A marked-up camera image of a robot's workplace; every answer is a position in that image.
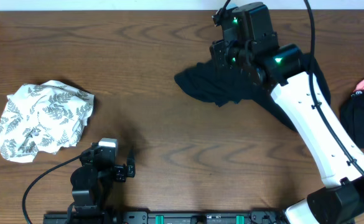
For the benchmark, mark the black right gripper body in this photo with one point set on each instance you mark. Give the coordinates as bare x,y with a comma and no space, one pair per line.
232,57

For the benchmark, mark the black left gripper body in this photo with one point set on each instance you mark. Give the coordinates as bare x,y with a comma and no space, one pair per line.
120,174

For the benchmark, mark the black t-shirt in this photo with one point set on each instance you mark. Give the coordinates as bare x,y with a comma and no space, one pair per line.
203,82

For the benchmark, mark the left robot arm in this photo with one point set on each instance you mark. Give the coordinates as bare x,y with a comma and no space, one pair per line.
92,182

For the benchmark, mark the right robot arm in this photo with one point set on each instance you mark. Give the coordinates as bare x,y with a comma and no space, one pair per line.
293,86

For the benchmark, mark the white fern print cloth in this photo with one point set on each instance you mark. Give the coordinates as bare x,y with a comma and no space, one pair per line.
43,118

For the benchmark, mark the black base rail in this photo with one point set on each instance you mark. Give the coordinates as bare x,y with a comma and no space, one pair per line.
255,217

